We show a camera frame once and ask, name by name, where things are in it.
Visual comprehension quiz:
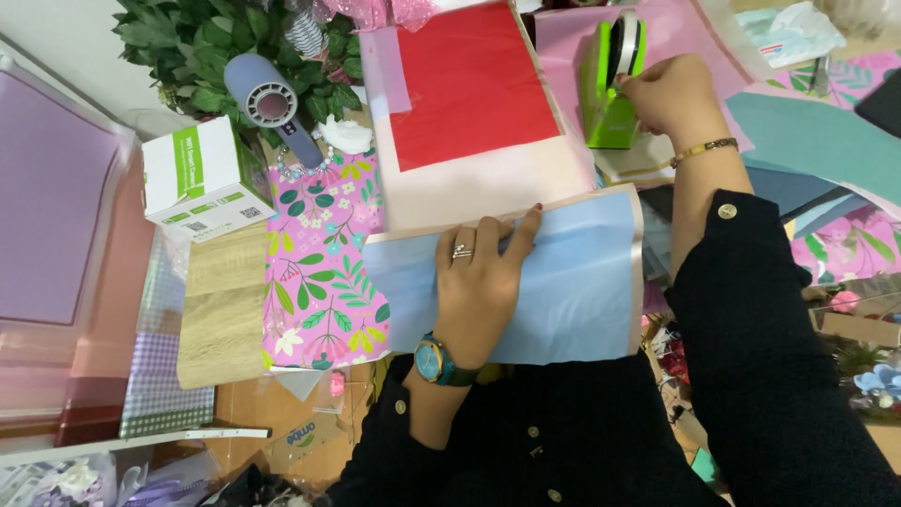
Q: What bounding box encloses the person's left hand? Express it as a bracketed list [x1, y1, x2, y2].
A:
[433, 203, 545, 355]

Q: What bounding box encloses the person's right hand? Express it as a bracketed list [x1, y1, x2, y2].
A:
[618, 54, 713, 147]

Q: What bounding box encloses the light blue paper sheet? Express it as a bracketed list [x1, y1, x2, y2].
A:
[360, 184, 645, 367]

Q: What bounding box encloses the green tape dispenser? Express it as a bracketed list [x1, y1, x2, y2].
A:
[580, 8, 647, 150]

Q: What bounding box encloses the red paper sheet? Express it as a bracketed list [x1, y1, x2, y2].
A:
[389, 0, 563, 173]

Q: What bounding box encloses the clear plastic bag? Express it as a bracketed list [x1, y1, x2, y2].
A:
[735, 0, 846, 70]

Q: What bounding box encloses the pale pink paper sheet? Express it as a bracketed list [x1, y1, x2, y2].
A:
[359, 24, 599, 233]

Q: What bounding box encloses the teal paper sheet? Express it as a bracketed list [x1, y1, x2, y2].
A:
[725, 92, 901, 208]

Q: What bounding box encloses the grey-blue paper sheet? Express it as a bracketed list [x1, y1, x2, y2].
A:
[742, 158, 874, 240]

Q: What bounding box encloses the black flat object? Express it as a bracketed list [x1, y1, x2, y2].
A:
[853, 70, 901, 138]

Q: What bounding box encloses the pink floral wrapping paper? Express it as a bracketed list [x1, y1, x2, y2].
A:
[764, 49, 901, 286]
[262, 148, 392, 372]

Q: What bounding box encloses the pink tulle mesh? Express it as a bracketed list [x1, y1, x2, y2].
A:
[320, 0, 451, 32]

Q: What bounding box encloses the white foam flower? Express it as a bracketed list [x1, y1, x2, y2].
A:
[317, 115, 374, 156]

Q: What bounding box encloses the brown cardboard box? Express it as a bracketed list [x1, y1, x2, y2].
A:
[809, 282, 901, 349]

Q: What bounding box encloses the teal wrist watch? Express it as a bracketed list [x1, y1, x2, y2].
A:
[413, 333, 484, 388]

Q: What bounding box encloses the striped ribbon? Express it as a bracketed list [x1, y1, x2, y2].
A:
[285, 7, 328, 59]

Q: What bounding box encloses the black buttoned cardigan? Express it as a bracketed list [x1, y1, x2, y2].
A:
[320, 190, 901, 507]

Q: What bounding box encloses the grey-blue handheld fan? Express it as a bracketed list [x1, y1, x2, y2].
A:
[224, 54, 325, 170]

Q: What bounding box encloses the blue paper flower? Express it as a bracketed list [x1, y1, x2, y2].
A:
[853, 362, 901, 409]

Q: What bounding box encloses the white and green carton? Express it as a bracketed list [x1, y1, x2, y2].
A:
[141, 116, 277, 244]

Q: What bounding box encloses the green artificial foliage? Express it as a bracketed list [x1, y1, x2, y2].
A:
[113, 0, 367, 149]

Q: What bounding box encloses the wood-grain sheet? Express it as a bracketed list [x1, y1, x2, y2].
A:
[176, 222, 270, 390]

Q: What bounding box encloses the brown cardboard piece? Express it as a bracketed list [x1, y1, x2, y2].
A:
[264, 412, 349, 476]

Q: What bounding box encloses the purple gingham wrapping sheet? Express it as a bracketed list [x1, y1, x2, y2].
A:
[120, 232, 215, 439]

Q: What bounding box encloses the purple sheet in clear pack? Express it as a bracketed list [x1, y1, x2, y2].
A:
[0, 56, 138, 328]

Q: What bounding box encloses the stack of pink red sheets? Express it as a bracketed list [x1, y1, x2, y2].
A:
[0, 151, 156, 448]

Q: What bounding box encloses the white board strip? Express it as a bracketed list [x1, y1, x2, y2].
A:
[0, 426, 270, 469]

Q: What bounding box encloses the gold wrist bracelet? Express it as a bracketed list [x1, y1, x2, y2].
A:
[669, 137, 740, 170]

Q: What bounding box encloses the pearl bead bracelet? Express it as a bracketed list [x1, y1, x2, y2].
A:
[276, 144, 337, 181]

